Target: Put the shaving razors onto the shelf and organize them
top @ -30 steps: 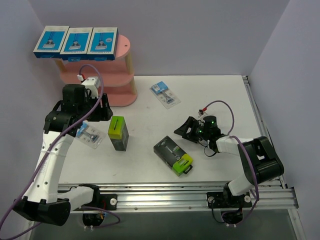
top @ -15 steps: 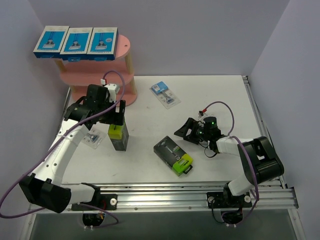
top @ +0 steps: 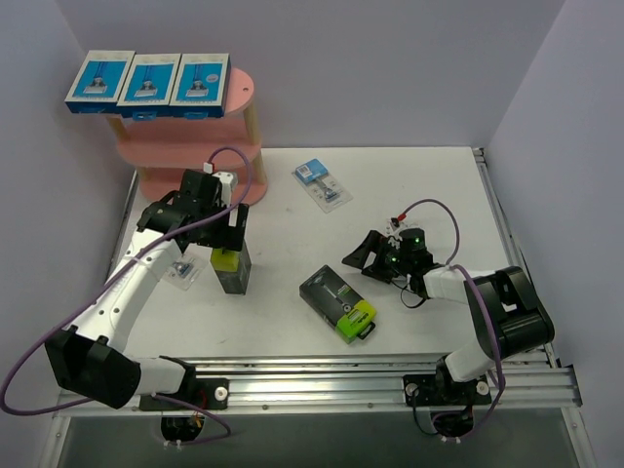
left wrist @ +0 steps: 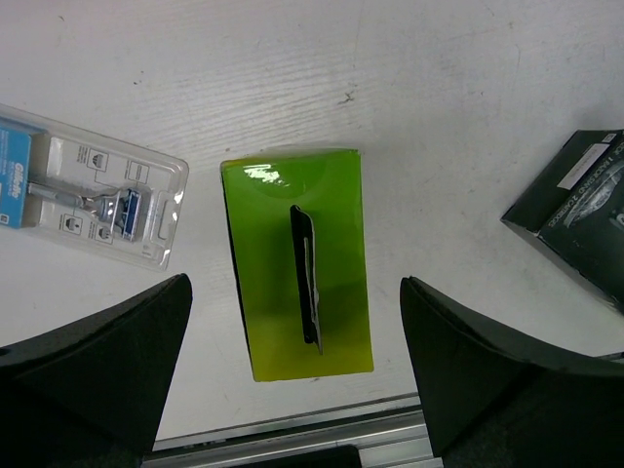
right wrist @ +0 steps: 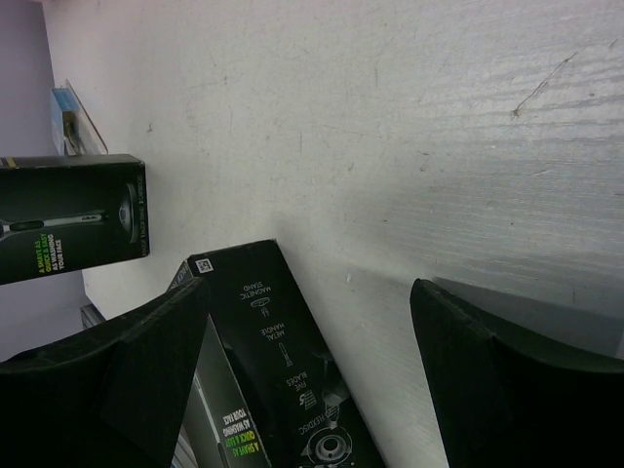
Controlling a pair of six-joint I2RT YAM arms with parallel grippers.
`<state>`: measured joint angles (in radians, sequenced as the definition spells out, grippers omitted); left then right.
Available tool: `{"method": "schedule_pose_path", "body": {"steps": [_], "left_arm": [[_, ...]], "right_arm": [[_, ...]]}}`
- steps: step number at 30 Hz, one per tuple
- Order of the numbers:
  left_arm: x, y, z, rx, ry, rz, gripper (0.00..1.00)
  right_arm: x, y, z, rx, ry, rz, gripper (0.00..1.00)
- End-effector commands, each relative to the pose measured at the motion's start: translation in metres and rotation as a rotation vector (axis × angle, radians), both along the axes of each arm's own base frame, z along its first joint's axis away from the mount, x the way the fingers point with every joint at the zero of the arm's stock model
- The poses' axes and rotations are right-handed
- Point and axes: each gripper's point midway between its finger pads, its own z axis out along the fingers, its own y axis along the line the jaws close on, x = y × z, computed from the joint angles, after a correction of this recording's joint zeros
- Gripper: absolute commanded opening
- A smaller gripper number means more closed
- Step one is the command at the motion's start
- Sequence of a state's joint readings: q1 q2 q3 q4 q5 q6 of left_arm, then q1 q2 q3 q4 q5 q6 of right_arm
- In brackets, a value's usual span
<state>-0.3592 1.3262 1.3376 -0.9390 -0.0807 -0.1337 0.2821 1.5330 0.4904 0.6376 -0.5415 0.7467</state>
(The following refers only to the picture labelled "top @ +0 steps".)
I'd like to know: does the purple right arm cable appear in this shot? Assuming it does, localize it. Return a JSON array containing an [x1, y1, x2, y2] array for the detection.
[[399, 198, 506, 436]]

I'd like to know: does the blue Harry's razor box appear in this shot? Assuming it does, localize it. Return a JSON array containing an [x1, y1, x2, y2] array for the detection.
[[169, 54, 231, 120], [116, 53, 181, 121], [64, 50, 136, 114]]

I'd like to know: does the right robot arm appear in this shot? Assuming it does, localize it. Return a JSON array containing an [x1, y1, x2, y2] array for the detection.
[[342, 227, 555, 403]]

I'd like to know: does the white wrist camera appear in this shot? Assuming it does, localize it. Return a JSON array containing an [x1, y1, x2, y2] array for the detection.
[[384, 217, 405, 237], [203, 162, 238, 208]]

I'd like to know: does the black green razor box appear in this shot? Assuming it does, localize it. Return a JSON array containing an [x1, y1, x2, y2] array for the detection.
[[210, 244, 252, 295], [299, 265, 377, 344]]

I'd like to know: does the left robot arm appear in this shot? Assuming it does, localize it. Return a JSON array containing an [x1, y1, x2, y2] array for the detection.
[[45, 167, 249, 409]]

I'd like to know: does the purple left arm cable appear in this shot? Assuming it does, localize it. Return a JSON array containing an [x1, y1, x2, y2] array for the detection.
[[0, 147, 233, 446]]

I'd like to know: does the aluminium rail frame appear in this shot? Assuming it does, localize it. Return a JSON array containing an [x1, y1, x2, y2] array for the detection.
[[44, 147, 596, 467]]

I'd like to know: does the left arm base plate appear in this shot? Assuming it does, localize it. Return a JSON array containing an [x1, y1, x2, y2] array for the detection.
[[138, 377, 230, 411]]

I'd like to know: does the pink three-tier shelf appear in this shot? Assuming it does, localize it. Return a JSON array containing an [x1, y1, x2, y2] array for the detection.
[[107, 67, 268, 205]]

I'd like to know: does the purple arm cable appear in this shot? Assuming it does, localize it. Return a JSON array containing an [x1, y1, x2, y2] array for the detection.
[[0, 147, 233, 446], [399, 198, 506, 436]]

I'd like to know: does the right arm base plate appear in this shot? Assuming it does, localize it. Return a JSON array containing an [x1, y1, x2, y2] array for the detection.
[[403, 373, 492, 407]]

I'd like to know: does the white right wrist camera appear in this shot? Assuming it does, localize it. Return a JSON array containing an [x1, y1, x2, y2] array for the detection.
[[384, 217, 405, 237]]

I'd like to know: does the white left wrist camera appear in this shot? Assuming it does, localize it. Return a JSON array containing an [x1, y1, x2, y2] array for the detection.
[[203, 162, 238, 208]]

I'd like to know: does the clear blister razor pack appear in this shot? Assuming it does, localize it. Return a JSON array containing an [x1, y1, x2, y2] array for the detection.
[[292, 159, 353, 214], [163, 253, 207, 291]]

